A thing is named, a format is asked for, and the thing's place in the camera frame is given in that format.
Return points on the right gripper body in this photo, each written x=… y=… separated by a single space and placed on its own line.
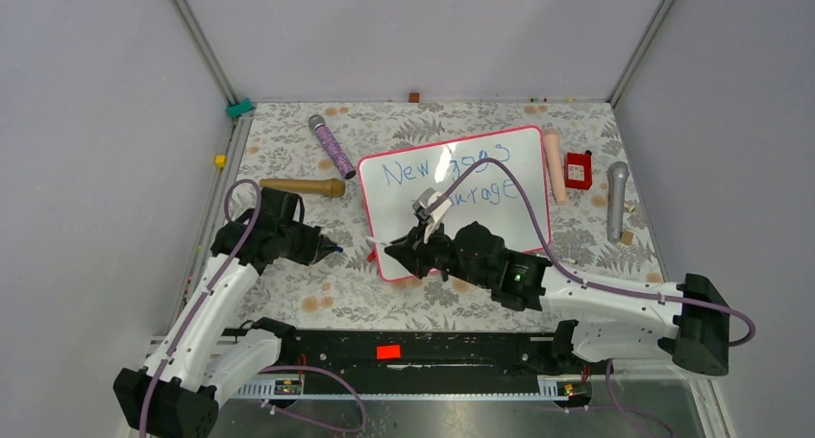
x=441 y=255

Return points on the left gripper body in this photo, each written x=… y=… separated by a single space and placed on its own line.
x=301 y=241

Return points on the pink framed whiteboard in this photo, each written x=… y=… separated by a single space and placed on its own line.
x=504 y=186

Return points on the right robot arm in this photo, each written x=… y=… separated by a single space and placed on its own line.
x=686 y=322

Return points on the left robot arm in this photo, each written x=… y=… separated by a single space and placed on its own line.
x=181 y=386

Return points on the gold toy microphone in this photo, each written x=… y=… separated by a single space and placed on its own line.
x=333 y=188

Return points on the red tape label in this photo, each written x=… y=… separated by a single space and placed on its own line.
x=388 y=352

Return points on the floral patterned table mat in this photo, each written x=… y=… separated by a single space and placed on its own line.
x=345 y=291

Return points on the red small box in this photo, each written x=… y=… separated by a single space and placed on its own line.
x=578 y=173

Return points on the peach toy microphone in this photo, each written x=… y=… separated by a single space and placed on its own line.
x=551 y=144

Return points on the teal corner clamp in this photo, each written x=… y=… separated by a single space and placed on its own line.
x=234 y=111

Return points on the wooden small cube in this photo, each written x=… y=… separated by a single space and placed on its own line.
x=627 y=238

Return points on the silver toy microphone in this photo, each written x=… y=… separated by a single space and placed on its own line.
x=617 y=177

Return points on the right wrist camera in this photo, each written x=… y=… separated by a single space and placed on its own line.
x=430 y=208

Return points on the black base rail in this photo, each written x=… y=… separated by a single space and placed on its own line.
x=353 y=351

